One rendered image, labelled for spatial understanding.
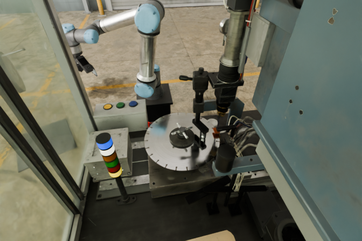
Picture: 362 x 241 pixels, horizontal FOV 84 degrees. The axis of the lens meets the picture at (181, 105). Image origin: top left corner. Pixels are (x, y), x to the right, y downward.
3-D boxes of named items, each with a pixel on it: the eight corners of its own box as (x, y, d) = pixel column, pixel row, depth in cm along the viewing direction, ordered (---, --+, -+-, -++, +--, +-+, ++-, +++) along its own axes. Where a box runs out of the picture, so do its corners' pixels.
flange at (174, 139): (182, 151, 83) (183, 148, 81) (164, 137, 89) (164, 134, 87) (199, 136, 89) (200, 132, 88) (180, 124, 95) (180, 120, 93)
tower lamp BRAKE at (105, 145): (97, 150, 61) (94, 144, 59) (98, 139, 65) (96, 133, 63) (112, 148, 62) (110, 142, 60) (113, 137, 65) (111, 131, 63)
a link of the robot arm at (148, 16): (157, 88, 136) (165, 1, 101) (151, 102, 125) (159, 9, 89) (140, 84, 136) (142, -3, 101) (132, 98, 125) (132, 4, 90)
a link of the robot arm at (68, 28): (69, 27, 105) (54, 27, 106) (76, 48, 112) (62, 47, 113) (77, 22, 111) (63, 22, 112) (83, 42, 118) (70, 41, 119)
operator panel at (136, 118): (99, 135, 116) (92, 117, 107) (102, 122, 124) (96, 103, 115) (148, 129, 120) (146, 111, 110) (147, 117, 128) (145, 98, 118)
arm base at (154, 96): (143, 89, 152) (141, 77, 146) (162, 86, 154) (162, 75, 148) (143, 101, 141) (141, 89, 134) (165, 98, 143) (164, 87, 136)
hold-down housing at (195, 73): (191, 114, 83) (193, 71, 70) (191, 107, 86) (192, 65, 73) (205, 114, 82) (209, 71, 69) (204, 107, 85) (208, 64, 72)
